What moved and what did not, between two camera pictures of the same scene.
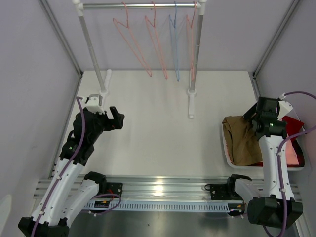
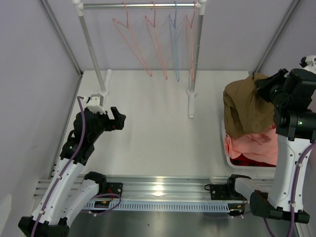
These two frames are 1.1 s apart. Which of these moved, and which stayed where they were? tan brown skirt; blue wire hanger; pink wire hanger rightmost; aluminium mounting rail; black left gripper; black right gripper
Moved: black right gripper; tan brown skirt
Stayed: blue wire hanger; black left gripper; pink wire hanger rightmost; aluminium mounting rail
